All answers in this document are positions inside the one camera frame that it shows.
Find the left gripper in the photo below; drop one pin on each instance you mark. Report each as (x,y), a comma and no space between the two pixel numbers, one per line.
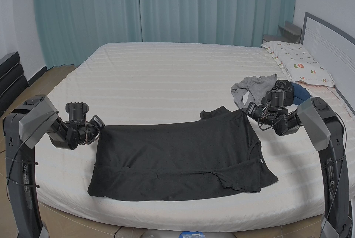
(97,123)

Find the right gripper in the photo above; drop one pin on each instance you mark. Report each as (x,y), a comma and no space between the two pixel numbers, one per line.
(253,110)

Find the black T-shirt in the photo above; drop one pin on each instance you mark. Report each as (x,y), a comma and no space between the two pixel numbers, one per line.
(180,153)

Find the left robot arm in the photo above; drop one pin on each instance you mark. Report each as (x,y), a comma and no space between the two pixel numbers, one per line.
(33,117)

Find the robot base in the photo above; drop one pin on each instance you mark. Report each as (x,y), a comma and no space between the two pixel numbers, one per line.
(188,234)

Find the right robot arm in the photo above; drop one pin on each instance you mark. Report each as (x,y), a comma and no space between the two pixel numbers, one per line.
(316,123)

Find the bed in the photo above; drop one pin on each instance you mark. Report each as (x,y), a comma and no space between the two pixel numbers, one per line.
(166,73)

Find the grey garment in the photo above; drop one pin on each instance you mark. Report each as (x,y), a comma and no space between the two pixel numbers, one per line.
(258,85)

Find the black shiny garment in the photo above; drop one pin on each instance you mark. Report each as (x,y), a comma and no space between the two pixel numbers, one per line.
(288,87)

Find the dark blue garment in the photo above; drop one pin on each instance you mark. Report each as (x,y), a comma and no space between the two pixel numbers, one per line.
(302,92)

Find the white printed pillow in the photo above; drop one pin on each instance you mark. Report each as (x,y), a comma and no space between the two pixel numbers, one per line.
(299,62)

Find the grey bedside table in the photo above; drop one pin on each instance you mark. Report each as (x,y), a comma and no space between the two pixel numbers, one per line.
(287,29)

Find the black chest of drawers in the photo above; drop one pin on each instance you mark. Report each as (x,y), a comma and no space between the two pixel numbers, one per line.
(11,79)

